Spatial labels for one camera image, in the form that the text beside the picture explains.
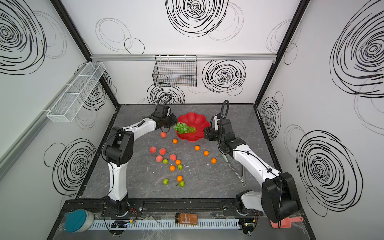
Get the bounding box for green fake grape bunch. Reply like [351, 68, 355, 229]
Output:
[174, 122, 197, 135]

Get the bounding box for red flower-shaped fruit bowl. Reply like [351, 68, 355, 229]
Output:
[177, 112, 210, 142]

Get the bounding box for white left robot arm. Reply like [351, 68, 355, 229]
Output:
[102, 104, 177, 214]

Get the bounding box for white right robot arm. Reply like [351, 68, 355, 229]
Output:
[204, 115, 302, 223]

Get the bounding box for fake peach middle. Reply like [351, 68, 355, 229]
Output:
[159, 148, 167, 155]

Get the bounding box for fake peach left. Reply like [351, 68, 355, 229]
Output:
[150, 147, 157, 154]

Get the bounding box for fake peach right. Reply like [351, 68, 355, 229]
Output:
[170, 154, 177, 161]

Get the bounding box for fake peach lower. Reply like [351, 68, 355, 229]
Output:
[156, 155, 164, 163]

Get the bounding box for green kitchen tongs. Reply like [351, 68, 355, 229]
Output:
[222, 155, 247, 188]

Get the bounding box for brown bottle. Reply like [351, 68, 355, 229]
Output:
[175, 213, 198, 225]

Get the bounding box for pink plastic scoop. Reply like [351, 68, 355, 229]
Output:
[270, 217, 304, 229]

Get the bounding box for teal lidded container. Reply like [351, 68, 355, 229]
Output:
[65, 209, 95, 233]

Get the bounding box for black wire basket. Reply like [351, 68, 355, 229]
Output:
[152, 60, 198, 87]

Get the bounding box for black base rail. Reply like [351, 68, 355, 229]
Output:
[62, 197, 304, 217]

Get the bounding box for aluminium wall rail back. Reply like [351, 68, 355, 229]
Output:
[91, 53, 277, 62]

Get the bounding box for white slotted cable duct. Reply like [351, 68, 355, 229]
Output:
[89, 219, 241, 231]

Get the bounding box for clear wall shelf rack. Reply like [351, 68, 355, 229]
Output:
[47, 62, 106, 123]

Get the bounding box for black corner frame post left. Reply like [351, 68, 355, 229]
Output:
[50, 0, 120, 109]

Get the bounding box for black corner frame post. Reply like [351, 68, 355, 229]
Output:
[254, 0, 310, 107]
[50, 0, 120, 109]

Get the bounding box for black corner frame post right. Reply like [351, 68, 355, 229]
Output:
[254, 0, 310, 107]

